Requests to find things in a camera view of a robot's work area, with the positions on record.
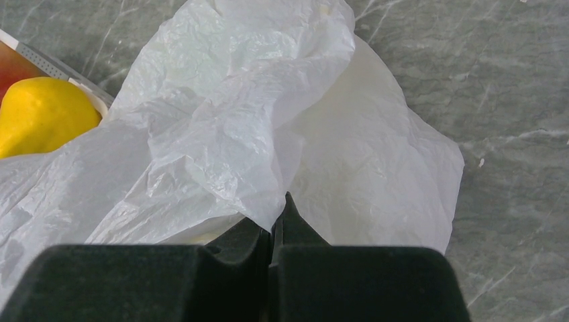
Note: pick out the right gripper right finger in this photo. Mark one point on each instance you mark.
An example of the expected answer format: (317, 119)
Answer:
(311, 280)

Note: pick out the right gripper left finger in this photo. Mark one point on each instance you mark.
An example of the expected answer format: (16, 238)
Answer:
(220, 281)

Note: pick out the white plastic bag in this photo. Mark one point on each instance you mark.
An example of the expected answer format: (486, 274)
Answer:
(228, 107)

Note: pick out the yellow mango fake fruit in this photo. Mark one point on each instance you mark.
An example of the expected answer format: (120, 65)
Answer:
(39, 115)

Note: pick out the white plastic basket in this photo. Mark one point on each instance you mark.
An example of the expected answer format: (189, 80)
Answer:
(55, 68)

